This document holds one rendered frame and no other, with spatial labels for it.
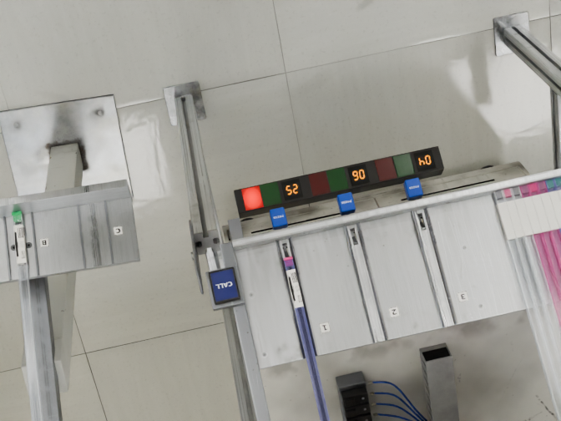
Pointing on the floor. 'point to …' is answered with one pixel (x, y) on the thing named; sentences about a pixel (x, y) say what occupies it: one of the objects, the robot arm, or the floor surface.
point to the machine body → (486, 388)
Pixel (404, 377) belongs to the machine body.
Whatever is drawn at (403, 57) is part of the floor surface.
